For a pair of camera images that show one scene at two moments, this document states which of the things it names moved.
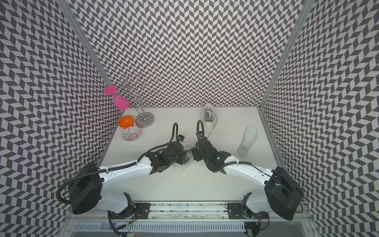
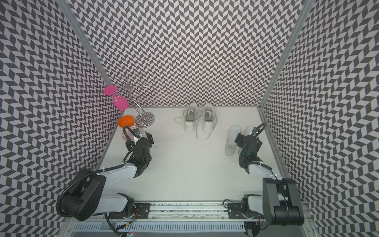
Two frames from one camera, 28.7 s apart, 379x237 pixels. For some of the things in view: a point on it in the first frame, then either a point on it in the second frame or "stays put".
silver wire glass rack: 144,119 stays put
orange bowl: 126,121 stays put
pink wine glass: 120,102 stays put
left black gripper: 182,157 -> 150,139
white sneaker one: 190,141 -> 190,118
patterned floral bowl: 131,133 stays put
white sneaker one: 208,115 stays put
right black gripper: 196,154 -> 242,138
